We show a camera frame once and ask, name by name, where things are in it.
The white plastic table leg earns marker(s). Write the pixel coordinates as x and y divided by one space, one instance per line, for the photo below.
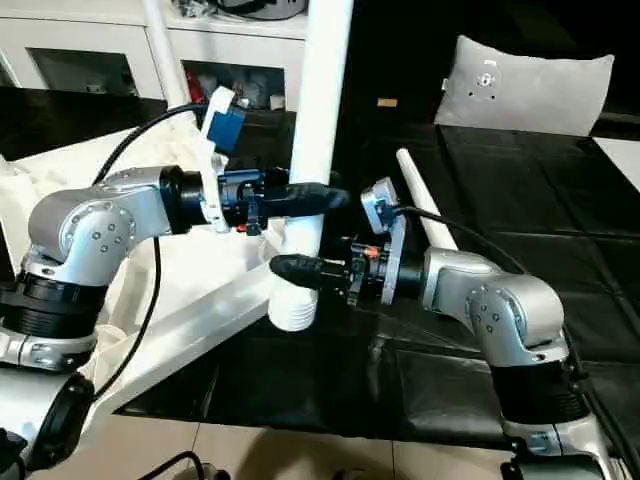
425 195
315 110
160 45

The white plastic table top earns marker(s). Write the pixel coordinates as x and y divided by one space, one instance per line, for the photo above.
190 290

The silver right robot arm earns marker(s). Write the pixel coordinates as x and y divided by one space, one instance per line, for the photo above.
510 320

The small tan label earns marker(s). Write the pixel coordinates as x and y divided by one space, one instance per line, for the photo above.
387 101

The dark grey bag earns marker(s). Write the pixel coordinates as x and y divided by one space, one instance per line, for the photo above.
255 6

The black work mat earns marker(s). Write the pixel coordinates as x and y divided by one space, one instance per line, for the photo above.
560 240

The white cabinet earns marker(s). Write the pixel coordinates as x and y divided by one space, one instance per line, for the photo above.
90 45

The grey cushion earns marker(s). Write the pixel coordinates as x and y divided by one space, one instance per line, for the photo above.
525 88

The white flat sheet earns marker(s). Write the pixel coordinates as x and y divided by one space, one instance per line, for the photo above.
622 160

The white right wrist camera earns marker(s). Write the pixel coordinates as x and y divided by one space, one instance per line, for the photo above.
385 215

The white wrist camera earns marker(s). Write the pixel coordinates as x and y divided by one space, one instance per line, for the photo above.
385 215
220 130

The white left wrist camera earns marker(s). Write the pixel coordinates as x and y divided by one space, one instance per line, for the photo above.
220 130

